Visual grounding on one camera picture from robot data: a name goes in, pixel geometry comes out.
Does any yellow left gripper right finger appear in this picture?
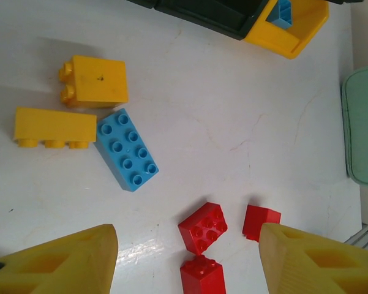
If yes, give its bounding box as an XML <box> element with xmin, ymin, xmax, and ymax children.
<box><xmin>259</xmin><ymin>222</ymin><xmax>368</xmax><ymax>294</ymax></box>

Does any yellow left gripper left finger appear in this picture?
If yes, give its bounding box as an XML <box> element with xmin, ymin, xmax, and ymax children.
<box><xmin>0</xmin><ymin>224</ymin><xmax>119</xmax><ymax>294</ymax></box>

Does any tall red lego brick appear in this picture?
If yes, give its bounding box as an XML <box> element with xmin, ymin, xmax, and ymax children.
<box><xmin>179</xmin><ymin>254</ymin><xmax>227</xmax><ymax>294</ymax></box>

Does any red six-stud lego brick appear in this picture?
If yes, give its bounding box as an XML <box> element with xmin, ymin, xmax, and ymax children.
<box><xmin>177</xmin><ymin>202</ymin><xmax>229</xmax><ymax>255</ymax></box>

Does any blue eight-stud lego brick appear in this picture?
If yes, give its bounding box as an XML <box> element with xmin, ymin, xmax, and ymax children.
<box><xmin>93</xmin><ymin>107</ymin><xmax>160</xmax><ymax>193</ymax></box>

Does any long yellow lego brick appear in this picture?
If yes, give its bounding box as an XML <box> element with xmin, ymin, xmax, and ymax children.
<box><xmin>13</xmin><ymin>106</ymin><xmax>98</xmax><ymax>150</ymax></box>

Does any mint green zip case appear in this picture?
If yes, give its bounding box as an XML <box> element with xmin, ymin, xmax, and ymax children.
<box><xmin>341</xmin><ymin>64</ymin><xmax>368</xmax><ymax>186</ymax></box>

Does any square yellow lego brick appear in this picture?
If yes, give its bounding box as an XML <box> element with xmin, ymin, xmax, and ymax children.
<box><xmin>58</xmin><ymin>55</ymin><xmax>129</xmax><ymax>108</ymax></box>

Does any yellow plastic container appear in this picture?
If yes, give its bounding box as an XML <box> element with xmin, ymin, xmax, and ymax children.
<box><xmin>244</xmin><ymin>0</ymin><xmax>330</xmax><ymax>60</ymax></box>

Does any black plastic container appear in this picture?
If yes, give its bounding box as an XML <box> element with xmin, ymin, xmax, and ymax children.
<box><xmin>125</xmin><ymin>0</ymin><xmax>159</xmax><ymax>10</ymax></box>
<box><xmin>154</xmin><ymin>0</ymin><xmax>270</xmax><ymax>41</ymax></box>

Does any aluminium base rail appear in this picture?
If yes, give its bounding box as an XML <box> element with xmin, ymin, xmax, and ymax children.
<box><xmin>359</xmin><ymin>222</ymin><xmax>368</xmax><ymax>251</ymax></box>

